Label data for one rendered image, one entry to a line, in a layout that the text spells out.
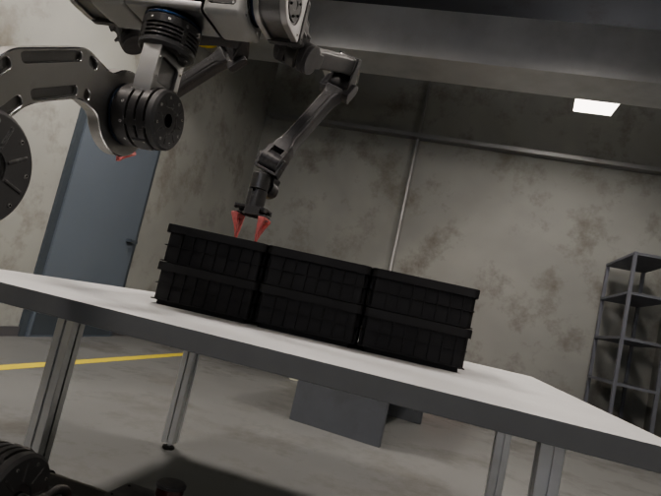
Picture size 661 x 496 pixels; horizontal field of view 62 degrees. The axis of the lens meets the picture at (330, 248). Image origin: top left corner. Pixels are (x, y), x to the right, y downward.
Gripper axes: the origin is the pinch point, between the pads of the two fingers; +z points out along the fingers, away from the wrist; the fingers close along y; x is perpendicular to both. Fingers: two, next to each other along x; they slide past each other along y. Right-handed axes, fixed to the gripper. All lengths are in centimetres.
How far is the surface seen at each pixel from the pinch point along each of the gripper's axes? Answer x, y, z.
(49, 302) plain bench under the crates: 58, 14, 27
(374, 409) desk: -216, -33, 69
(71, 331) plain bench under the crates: 0, 48, 40
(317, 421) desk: -223, 3, 87
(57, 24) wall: -207, 280, -160
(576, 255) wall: -653, -230, -146
